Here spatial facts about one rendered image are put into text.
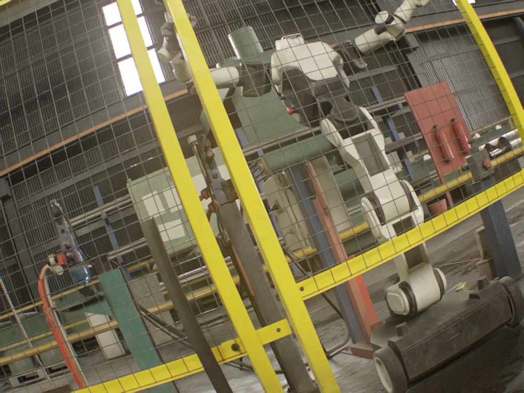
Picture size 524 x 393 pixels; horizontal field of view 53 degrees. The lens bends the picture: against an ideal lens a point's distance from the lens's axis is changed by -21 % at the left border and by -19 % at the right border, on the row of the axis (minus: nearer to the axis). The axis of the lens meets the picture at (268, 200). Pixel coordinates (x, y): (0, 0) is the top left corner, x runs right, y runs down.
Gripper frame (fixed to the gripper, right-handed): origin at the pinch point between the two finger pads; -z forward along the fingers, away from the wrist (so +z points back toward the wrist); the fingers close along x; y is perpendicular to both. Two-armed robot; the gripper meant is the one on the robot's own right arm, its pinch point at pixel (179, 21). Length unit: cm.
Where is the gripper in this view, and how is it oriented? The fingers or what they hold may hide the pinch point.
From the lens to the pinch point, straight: 197.5
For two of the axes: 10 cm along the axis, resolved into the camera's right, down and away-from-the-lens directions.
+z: -2.0, 1.5, 9.7
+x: 9.0, -3.5, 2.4
